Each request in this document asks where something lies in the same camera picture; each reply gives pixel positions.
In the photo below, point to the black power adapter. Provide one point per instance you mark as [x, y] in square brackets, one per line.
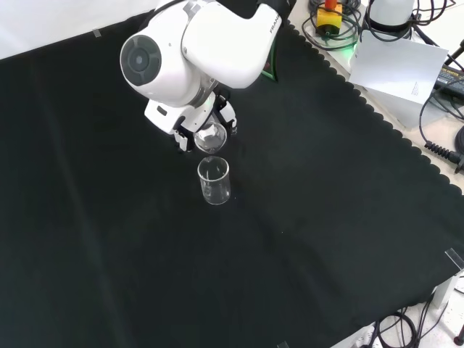
[451, 78]

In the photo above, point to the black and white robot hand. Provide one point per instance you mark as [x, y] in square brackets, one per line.
[170, 117]

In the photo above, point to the white device with black band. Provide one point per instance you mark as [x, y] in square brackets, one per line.
[388, 14]

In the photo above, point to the grey box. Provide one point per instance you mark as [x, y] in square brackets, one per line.
[398, 110]

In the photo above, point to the black bench cloth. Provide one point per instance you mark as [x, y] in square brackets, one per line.
[145, 235]

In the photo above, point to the pale white board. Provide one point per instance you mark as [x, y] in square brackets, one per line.
[395, 65]

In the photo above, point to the tall clear glass beaker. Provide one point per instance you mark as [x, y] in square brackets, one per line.
[215, 194]

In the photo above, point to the grey tape strip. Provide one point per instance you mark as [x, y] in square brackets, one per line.
[455, 257]
[97, 33]
[282, 344]

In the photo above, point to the yellow stop button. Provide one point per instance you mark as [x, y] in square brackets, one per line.
[329, 18]

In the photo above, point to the small clear glass beaker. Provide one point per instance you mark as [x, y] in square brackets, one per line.
[210, 139]

